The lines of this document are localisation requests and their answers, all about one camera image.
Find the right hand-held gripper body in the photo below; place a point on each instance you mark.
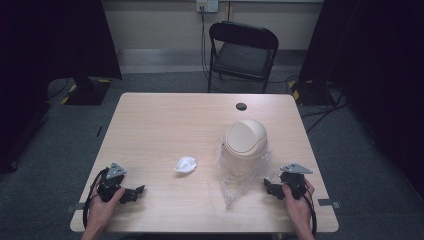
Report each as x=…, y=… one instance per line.
x=295, y=181

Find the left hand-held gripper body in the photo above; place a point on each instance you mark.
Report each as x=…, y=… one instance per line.
x=111, y=181

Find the beige swing-lid trash can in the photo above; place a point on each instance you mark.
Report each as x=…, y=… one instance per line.
x=245, y=137

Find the white paper ball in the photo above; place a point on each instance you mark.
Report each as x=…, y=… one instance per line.
x=185, y=164

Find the person's right hand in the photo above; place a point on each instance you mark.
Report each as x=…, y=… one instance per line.
x=298, y=208

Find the person's left hand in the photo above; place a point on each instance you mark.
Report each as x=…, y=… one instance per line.
x=101, y=211

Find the clear plastic bag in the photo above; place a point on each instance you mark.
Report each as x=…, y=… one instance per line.
x=233, y=190

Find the grey tape strip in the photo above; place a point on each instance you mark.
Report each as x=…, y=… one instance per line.
x=329, y=203
x=75, y=207

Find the small black pen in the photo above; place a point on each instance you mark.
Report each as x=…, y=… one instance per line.
x=99, y=131

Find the black stand base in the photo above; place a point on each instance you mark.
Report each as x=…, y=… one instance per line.
x=308, y=95
x=87, y=93

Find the black folding chair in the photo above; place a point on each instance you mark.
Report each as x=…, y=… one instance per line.
x=242, y=56

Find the white wall outlet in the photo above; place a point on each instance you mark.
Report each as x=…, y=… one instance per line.
x=207, y=5

